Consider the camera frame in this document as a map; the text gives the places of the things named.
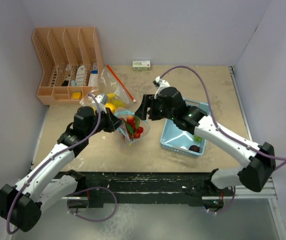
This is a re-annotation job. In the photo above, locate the peach desk organizer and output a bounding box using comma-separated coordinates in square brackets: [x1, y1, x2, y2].
[32, 26, 105, 106]

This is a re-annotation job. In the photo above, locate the light blue plastic basket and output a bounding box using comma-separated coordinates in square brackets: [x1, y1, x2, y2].
[160, 98, 211, 159]

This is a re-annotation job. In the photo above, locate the white striped card pack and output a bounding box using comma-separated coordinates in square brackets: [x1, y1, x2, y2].
[75, 65, 85, 86]

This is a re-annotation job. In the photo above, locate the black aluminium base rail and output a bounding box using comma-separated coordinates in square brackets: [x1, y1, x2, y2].
[40, 171, 277, 208]

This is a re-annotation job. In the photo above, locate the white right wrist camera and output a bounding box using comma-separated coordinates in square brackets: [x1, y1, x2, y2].
[153, 76, 170, 98]

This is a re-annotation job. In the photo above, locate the dark purple plum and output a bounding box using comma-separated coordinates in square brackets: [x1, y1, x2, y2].
[189, 145, 200, 153]

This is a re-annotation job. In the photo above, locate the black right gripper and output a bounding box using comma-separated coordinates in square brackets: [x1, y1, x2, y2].
[135, 94, 176, 121]

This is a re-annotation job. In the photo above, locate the clear blue-zipper bag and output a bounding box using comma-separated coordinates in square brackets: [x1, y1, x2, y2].
[115, 108, 150, 145]

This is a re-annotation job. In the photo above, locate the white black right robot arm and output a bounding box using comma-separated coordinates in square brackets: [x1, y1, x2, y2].
[135, 86, 276, 196]

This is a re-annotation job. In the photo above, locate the yellow grey eraser block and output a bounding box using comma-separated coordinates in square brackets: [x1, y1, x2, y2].
[72, 92, 82, 100]

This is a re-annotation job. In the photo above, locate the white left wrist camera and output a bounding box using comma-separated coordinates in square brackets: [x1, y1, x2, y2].
[92, 93, 108, 112]

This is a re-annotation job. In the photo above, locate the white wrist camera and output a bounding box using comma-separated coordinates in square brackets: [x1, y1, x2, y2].
[92, 93, 108, 112]
[153, 76, 170, 98]

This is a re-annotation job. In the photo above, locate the black grey scraper tool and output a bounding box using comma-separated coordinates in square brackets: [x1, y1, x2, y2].
[61, 64, 71, 87]

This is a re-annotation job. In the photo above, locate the clear orange-zipper bag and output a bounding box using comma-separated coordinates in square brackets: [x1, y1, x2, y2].
[80, 65, 136, 109]

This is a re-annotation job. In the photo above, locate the green white small box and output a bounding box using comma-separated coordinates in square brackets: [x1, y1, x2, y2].
[132, 60, 151, 71]

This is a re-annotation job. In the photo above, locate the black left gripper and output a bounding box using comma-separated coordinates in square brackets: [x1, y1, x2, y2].
[85, 106, 123, 137]

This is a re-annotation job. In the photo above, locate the green grape bunch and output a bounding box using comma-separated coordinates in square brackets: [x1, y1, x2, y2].
[194, 135, 202, 142]

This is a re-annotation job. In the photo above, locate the yellow banana bunch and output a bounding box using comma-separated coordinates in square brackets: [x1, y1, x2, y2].
[107, 93, 122, 104]

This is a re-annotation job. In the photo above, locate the white blue boxed item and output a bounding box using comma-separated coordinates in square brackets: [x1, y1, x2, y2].
[87, 62, 98, 87]

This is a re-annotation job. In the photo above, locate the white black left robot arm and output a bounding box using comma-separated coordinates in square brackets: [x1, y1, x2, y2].
[0, 106, 123, 235]

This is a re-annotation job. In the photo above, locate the yellow mango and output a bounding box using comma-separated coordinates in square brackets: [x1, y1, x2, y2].
[105, 103, 117, 114]

